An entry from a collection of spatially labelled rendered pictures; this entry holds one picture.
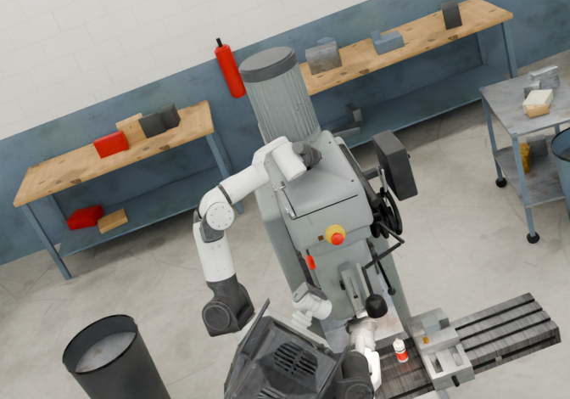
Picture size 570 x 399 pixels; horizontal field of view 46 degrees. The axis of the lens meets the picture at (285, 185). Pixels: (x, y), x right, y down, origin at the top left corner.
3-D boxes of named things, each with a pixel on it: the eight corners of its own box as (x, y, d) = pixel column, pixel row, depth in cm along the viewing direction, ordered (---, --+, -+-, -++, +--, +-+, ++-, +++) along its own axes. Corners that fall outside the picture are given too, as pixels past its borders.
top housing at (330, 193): (377, 225, 208) (363, 182, 200) (297, 255, 208) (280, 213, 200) (341, 164, 250) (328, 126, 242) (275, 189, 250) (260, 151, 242)
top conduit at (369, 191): (382, 205, 208) (378, 196, 207) (369, 210, 208) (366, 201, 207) (346, 149, 248) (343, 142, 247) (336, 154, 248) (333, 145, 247)
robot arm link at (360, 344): (376, 354, 239) (377, 378, 229) (346, 356, 240) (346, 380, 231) (371, 329, 233) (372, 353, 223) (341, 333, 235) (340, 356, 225)
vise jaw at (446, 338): (461, 344, 252) (458, 335, 250) (422, 356, 252) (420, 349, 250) (455, 334, 257) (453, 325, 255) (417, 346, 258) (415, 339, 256)
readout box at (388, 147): (421, 193, 255) (409, 146, 245) (399, 202, 255) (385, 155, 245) (405, 172, 273) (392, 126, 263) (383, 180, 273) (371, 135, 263)
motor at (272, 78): (326, 140, 233) (298, 54, 219) (272, 160, 233) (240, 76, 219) (315, 120, 251) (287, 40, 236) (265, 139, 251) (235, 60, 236)
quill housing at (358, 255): (389, 306, 238) (366, 233, 224) (335, 326, 238) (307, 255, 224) (374, 276, 255) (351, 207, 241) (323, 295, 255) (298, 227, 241)
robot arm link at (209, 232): (182, 202, 195) (200, 272, 200) (191, 211, 183) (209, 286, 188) (220, 191, 198) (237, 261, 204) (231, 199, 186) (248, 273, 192)
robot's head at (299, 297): (312, 319, 202) (329, 302, 200) (293, 310, 197) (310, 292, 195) (305, 306, 207) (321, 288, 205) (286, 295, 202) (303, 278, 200)
